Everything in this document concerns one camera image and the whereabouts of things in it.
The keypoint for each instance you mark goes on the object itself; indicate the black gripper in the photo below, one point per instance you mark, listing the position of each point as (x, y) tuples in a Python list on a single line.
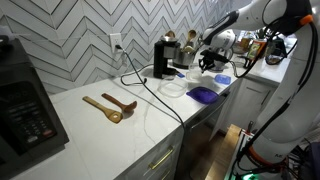
[(213, 57)]

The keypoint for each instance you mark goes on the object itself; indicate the tall wooden spoon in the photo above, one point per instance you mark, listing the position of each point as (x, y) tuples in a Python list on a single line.
[(191, 34)]

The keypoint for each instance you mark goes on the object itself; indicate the dark wooden spoon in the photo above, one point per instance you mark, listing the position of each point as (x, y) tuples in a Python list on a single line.
[(128, 107)]

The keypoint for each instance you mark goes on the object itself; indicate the steel utensil holder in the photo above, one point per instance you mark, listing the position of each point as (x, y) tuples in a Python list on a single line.
[(184, 60)]

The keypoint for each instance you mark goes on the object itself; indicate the large clear plastic lunchbox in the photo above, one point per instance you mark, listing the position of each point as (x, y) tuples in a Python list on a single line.
[(171, 88)]

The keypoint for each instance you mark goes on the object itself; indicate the small clear plastic lunchbox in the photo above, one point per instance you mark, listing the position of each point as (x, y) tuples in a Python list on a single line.
[(193, 73)]

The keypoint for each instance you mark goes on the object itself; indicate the light wooden slotted spatula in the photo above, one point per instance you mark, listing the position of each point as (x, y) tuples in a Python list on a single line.
[(111, 115)]

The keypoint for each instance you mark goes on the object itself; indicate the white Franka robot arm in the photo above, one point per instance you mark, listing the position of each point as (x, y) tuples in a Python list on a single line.
[(293, 100)]

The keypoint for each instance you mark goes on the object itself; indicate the black dishwasher front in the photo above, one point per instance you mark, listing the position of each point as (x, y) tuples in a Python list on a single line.
[(200, 140)]

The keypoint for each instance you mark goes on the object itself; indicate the spice bottle with colourful label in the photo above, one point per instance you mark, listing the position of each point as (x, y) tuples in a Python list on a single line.
[(256, 50)]

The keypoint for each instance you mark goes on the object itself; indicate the black coffee maker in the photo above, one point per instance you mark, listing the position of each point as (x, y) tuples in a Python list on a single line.
[(161, 60)]

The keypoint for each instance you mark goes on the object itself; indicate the purple plastic lid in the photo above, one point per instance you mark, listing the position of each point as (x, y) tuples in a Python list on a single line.
[(203, 95)]

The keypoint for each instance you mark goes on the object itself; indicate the short wooden spoon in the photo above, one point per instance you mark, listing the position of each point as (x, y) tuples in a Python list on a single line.
[(170, 33)]

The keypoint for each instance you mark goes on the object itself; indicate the small blue packet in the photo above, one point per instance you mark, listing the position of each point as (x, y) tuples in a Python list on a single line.
[(180, 75)]

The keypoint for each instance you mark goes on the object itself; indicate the dark glass bowl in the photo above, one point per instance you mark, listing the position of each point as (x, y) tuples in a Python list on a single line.
[(275, 60)]

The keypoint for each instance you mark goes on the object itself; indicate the white wall outlet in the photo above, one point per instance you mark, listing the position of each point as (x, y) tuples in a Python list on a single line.
[(115, 40)]

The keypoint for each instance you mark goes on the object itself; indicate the black microwave oven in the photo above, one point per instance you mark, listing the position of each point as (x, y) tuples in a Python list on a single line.
[(26, 113)]

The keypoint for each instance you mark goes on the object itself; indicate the white base cabinet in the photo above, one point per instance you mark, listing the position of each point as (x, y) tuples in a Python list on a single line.
[(246, 103)]

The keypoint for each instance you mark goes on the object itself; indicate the black small stand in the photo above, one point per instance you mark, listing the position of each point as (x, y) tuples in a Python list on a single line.
[(247, 61)]

